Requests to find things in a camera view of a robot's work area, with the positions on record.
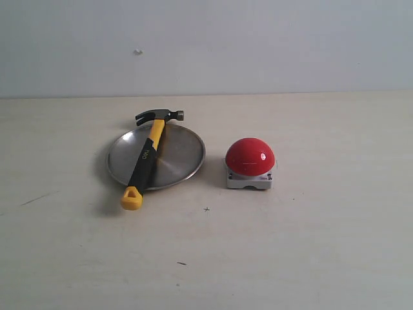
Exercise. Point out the red dome push button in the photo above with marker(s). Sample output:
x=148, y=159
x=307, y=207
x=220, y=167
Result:
x=249, y=163

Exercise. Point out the round steel plate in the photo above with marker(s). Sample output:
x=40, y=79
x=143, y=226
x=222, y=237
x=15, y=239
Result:
x=180, y=155

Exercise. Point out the yellow black claw hammer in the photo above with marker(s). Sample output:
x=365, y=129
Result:
x=133, y=195

